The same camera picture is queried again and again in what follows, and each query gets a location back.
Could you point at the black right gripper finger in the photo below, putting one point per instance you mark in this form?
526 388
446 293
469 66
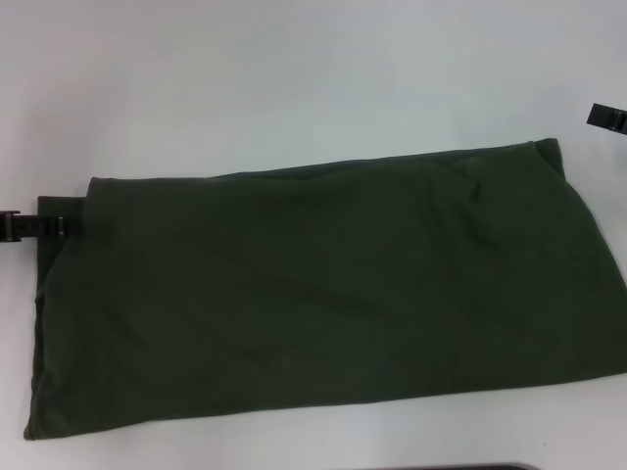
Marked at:
610 118

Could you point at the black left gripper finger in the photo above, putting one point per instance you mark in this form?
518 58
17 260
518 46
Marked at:
34 226

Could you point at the dark green FREE t-shirt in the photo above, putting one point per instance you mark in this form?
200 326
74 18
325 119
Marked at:
313 294

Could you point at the dark rounded panel edge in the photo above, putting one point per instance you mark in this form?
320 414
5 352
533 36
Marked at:
460 466

